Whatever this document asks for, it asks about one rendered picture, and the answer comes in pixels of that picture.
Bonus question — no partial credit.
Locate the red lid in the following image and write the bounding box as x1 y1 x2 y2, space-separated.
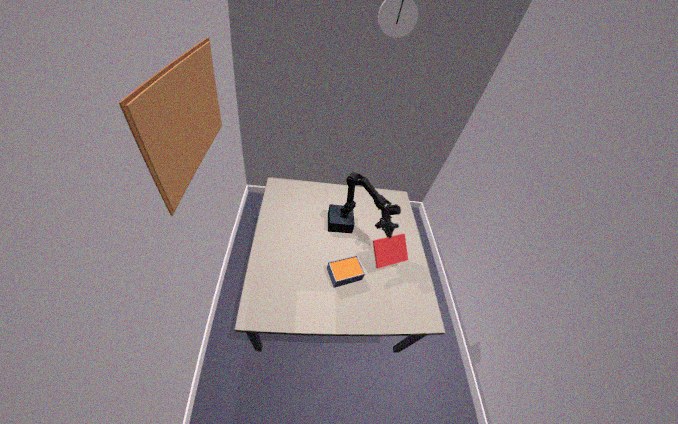
373 234 408 268

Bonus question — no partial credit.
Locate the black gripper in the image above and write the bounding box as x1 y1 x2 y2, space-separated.
381 215 399 239

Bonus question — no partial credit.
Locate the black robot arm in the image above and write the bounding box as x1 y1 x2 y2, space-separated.
340 172 401 229

